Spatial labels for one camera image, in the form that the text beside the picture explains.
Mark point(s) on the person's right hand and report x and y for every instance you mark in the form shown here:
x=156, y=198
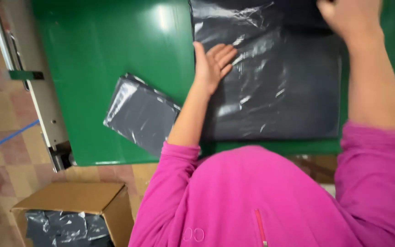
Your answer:
x=350, y=17

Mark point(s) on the large grey plastic mailer bag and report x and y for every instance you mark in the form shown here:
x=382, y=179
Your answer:
x=269, y=75

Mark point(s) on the folded grey plastic packet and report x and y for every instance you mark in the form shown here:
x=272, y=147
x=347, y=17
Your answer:
x=142, y=115

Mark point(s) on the green conveyor belt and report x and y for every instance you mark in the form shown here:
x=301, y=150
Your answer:
x=115, y=82

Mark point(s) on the cardboard carton of grey bags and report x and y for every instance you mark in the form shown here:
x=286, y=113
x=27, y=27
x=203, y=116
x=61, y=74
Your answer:
x=70, y=216

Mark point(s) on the grey metal machine frame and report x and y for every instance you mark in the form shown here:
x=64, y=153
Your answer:
x=29, y=82

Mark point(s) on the person's left hand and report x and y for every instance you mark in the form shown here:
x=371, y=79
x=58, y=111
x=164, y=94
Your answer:
x=210, y=67

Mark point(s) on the pink zip jacket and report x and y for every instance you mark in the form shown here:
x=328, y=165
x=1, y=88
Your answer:
x=279, y=192

